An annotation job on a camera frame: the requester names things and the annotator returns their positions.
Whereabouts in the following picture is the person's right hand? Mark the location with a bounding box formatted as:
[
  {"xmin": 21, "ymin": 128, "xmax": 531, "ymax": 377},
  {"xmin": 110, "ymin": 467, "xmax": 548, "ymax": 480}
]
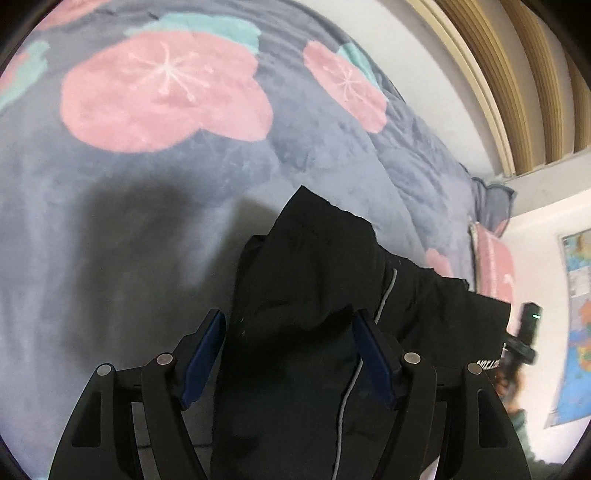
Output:
[{"xmin": 494, "ymin": 367, "xmax": 525, "ymax": 411}]

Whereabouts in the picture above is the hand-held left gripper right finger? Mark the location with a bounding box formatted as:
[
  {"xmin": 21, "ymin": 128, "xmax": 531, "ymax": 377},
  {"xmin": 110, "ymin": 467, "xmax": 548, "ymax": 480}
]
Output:
[{"xmin": 353, "ymin": 309, "xmax": 532, "ymax": 480}]

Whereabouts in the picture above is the grey pillow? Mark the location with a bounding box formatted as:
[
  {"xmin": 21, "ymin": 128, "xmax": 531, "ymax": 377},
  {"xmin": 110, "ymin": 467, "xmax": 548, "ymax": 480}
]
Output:
[{"xmin": 471, "ymin": 178, "xmax": 515, "ymax": 236}]

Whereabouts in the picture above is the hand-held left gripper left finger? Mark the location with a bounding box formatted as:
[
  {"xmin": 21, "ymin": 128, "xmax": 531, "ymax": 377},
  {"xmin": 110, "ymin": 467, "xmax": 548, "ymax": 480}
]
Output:
[{"xmin": 48, "ymin": 308, "xmax": 228, "ymax": 480}]

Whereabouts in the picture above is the grey floral blanket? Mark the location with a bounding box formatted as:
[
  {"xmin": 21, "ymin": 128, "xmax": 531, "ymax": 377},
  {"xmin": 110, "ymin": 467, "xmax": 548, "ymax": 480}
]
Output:
[{"xmin": 0, "ymin": 0, "xmax": 478, "ymax": 480}]

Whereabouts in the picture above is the wooden slatted headboard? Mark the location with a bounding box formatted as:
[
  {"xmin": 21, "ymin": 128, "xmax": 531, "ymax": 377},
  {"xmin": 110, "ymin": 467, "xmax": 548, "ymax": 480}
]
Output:
[{"xmin": 406, "ymin": 0, "xmax": 591, "ymax": 178}]

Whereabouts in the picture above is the wall map poster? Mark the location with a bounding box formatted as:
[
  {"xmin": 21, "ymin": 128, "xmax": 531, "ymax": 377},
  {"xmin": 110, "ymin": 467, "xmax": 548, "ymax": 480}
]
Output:
[{"xmin": 545, "ymin": 228, "xmax": 591, "ymax": 430}]

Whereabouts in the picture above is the black hooded jacket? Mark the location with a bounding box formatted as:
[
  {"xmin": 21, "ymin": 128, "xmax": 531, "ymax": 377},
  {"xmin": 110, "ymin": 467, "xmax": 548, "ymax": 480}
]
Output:
[{"xmin": 210, "ymin": 185, "xmax": 513, "ymax": 480}]

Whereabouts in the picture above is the pink pillow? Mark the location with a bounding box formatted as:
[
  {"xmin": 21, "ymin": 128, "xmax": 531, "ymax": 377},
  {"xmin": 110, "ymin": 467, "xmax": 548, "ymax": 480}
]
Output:
[{"xmin": 468, "ymin": 222, "xmax": 515, "ymax": 305}]

